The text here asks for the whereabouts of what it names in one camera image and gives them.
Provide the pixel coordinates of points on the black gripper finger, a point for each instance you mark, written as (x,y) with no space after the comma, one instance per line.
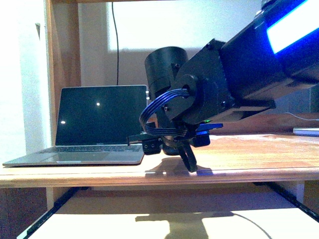
(188,157)

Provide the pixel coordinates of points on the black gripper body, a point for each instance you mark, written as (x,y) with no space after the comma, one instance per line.
(169,144)

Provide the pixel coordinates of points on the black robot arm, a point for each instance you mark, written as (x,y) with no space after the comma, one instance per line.
(273,56)

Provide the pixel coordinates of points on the wooden desk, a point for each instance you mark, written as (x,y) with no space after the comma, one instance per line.
(239,171)

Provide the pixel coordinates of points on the grey laptop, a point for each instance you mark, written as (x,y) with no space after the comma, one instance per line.
(93,126)

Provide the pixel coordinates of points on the wooden keyboard tray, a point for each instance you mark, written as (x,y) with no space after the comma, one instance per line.
(254,224)

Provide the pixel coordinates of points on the silver closed device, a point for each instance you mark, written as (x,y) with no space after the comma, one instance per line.
(306,131)

